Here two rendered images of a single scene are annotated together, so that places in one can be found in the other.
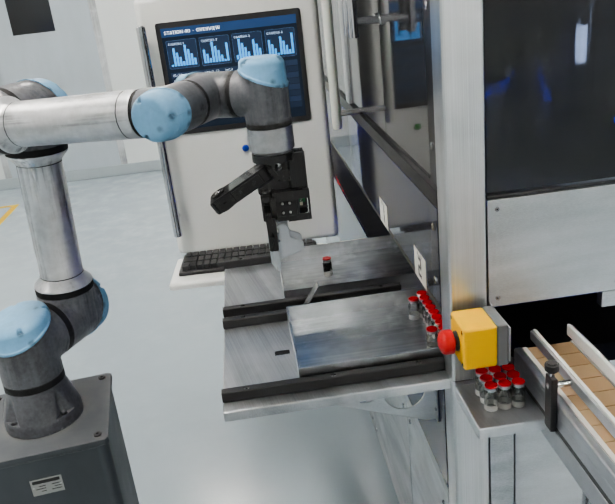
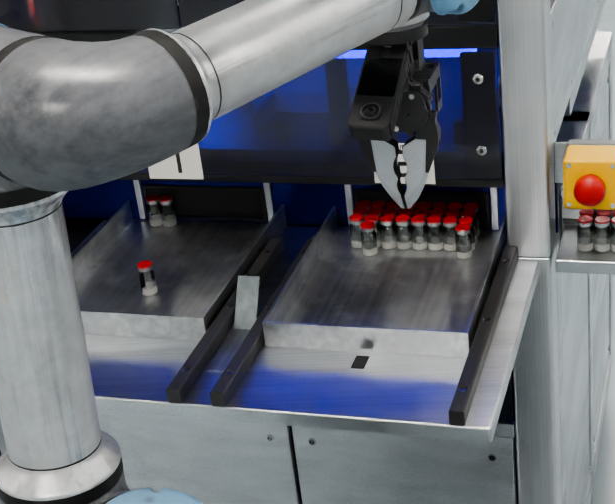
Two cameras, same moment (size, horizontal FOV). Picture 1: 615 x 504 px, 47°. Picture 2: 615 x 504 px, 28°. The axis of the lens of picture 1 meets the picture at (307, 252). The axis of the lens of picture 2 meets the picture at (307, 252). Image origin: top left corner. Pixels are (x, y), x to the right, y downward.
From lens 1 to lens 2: 149 cm
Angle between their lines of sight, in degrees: 60
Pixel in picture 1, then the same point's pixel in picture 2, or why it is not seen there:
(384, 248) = (119, 236)
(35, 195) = (61, 272)
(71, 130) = (334, 43)
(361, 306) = (303, 277)
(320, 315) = (284, 315)
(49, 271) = (85, 434)
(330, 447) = not seen: outside the picture
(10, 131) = (230, 86)
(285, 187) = (413, 72)
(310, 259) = not seen: hidden behind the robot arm
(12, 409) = not seen: outside the picture
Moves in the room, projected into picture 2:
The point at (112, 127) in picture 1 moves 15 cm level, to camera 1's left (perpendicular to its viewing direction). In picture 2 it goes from (393, 14) to (336, 72)
